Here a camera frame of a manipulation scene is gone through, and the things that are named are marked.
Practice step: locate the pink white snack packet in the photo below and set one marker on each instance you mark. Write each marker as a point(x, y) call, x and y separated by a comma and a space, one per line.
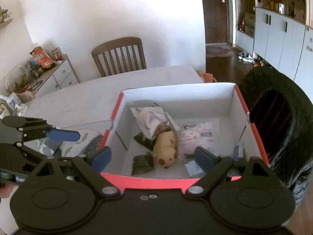
point(201, 132)

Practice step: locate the orange snack bag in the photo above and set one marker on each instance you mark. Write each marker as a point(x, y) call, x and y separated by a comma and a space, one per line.
point(41, 57)

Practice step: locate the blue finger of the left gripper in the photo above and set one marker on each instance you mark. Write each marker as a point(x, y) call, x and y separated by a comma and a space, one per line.
point(63, 135)

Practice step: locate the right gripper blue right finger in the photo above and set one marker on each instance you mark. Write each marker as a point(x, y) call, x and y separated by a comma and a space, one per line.
point(205, 159)

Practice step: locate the dark seaweed packet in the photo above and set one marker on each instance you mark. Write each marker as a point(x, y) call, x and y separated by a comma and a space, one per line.
point(142, 164)

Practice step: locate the black object in box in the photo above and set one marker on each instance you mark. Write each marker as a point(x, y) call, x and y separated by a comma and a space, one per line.
point(146, 142)

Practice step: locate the white sideboard cabinet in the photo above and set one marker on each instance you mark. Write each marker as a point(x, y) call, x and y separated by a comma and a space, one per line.
point(60, 77)

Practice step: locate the red white cardboard box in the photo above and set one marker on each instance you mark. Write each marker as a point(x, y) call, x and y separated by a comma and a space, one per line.
point(210, 115)

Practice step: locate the yellow plush toy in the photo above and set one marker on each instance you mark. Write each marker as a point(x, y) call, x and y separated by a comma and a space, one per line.
point(165, 149)

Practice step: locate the pair of sneakers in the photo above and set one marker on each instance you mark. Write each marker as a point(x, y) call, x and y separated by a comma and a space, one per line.
point(246, 57)

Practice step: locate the person left hand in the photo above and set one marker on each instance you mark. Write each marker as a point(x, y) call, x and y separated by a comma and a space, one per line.
point(6, 190)

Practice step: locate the black padded jacket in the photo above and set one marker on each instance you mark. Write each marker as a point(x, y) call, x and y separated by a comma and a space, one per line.
point(282, 113)

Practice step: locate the beige silver snack bag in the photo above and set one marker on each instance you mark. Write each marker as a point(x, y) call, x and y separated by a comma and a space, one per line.
point(154, 120)

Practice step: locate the patterned tissue paper pack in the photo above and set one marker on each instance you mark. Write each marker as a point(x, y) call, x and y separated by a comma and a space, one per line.
point(50, 147)

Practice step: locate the light blue small carton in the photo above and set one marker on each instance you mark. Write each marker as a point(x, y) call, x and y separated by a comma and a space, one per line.
point(194, 171)

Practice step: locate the white tall cabinets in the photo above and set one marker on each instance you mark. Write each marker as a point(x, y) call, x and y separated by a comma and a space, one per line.
point(277, 39)

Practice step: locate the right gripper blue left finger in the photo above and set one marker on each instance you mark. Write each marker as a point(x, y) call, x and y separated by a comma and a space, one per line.
point(98, 159)

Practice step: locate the brown wooden chair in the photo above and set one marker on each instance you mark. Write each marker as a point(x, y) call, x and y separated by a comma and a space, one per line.
point(119, 56)

